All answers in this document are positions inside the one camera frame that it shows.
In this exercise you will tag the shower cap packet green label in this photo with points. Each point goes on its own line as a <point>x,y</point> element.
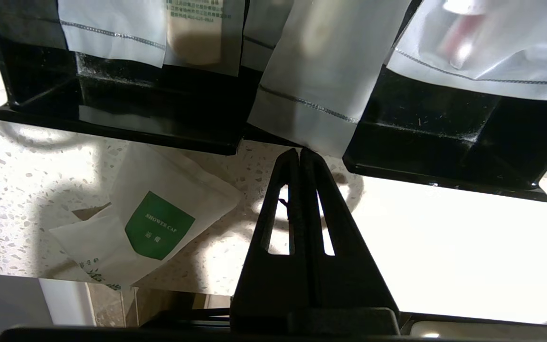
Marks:
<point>159,228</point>

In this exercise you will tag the beige comb packet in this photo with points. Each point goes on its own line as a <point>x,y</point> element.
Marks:
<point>197,38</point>

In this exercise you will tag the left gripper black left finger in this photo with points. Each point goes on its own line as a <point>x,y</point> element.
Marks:
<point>268,285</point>

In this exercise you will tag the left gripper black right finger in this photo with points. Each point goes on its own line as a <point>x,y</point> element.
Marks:
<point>349,285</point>

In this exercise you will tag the crumpled white translucent packet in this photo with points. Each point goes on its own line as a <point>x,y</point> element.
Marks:
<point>492,57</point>

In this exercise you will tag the clear packet with white tube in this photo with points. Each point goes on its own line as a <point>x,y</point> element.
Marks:
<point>112,28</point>

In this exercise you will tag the black compartment tray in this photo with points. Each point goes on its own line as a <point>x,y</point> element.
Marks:
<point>159,114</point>

